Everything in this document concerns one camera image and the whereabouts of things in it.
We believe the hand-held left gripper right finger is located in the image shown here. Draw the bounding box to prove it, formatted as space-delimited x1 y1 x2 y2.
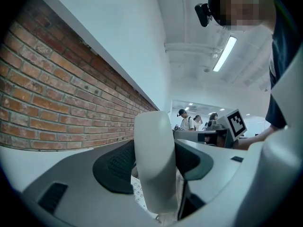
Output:
174 138 249 221

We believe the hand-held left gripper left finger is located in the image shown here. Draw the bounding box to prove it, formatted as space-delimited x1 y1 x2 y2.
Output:
22 140 164 227

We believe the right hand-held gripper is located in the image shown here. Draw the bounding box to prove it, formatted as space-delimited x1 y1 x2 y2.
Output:
205 109 248 149

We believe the person's right forearm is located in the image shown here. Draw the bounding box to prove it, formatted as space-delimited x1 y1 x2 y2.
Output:
236 124 276 151

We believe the long ceiling lamp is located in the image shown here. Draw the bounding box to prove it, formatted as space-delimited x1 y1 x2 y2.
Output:
212 35 238 72

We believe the white ceiling pipe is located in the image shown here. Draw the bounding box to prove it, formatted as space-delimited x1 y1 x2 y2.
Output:
164 43 225 54

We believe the person's dark shirt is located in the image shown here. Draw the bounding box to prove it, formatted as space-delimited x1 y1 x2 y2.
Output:
265 0 301 130

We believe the person's head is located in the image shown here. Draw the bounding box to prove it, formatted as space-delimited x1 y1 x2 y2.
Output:
208 0 276 32

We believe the black head-worn camera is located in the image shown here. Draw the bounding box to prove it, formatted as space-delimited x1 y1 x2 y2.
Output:
194 3 213 27

